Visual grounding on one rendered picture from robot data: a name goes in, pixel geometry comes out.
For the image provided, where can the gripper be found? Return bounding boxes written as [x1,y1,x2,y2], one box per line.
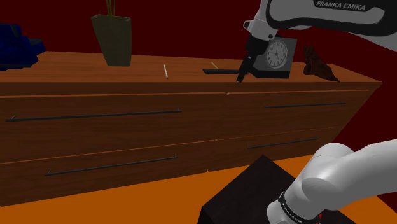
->
[236,34,269,84]

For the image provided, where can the black flat tablet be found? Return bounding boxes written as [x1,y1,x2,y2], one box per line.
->
[202,68,241,75]

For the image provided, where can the grey square clock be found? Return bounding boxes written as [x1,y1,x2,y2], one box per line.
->
[248,35,298,80]

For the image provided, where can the dark brown rough figure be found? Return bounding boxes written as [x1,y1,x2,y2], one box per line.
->
[303,45,340,83]

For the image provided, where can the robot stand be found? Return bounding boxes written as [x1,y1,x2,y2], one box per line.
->
[197,155,358,224]

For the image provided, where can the dark green plant vase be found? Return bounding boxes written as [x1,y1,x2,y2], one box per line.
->
[90,0,132,67]

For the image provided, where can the wooden chest of drawers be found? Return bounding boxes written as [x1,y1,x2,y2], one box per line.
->
[0,51,383,207]

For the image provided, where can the blue armchair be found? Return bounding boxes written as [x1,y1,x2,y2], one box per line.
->
[0,23,46,72]

